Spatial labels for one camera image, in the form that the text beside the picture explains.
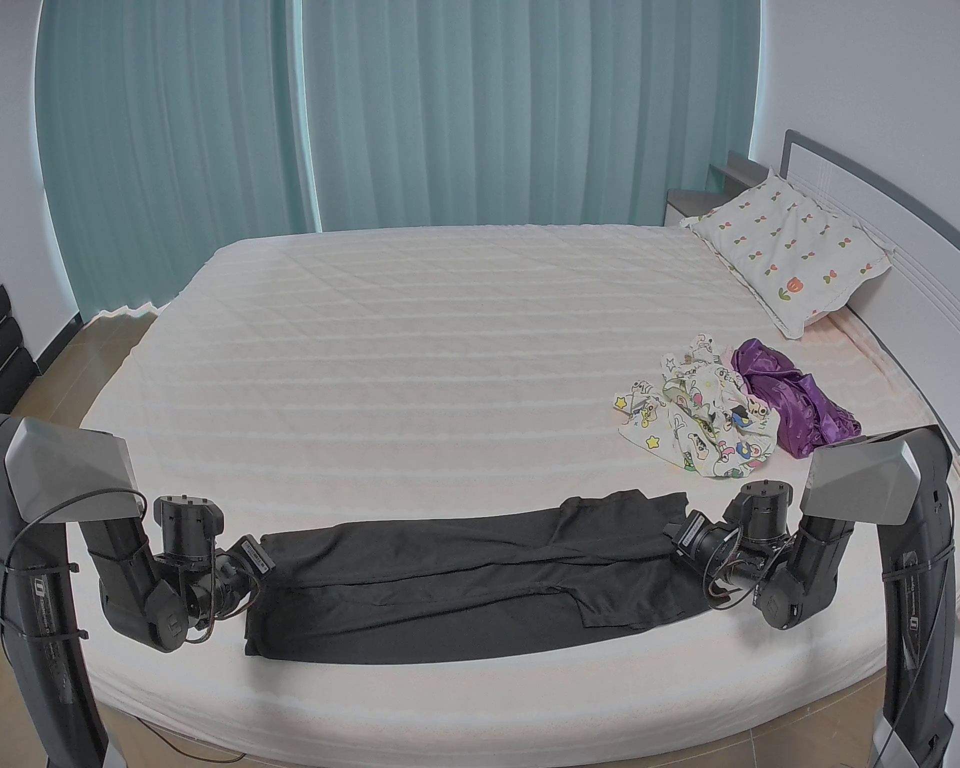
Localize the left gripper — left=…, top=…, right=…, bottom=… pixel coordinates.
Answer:
left=221, top=534, right=275, bottom=595

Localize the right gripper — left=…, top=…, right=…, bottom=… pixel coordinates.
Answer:
left=672, top=512, right=725, bottom=562

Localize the black T-shirt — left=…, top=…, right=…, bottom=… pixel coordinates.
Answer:
left=243, top=489, right=732, bottom=665

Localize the bed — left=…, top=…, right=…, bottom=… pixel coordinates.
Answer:
left=71, top=129, right=960, bottom=768

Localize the white printed pyjama garment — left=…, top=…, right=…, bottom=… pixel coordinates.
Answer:
left=613, top=333, right=781, bottom=479

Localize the purple satin garment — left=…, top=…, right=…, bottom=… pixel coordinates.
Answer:
left=731, top=337, right=864, bottom=459

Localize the white printed pillow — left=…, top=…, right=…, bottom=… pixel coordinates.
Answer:
left=678, top=168, right=894, bottom=340

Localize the grey bedside table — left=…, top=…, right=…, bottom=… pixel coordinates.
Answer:
left=665, top=150, right=774, bottom=226

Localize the blue-green curtain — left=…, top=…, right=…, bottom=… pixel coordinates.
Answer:
left=300, top=0, right=762, bottom=230
left=33, top=0, right=320, bottom=320

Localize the black cable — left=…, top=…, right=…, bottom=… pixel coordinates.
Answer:
left=701, top=540, right=759, bottom=610
left=7, top=487, right=149, bottom=564

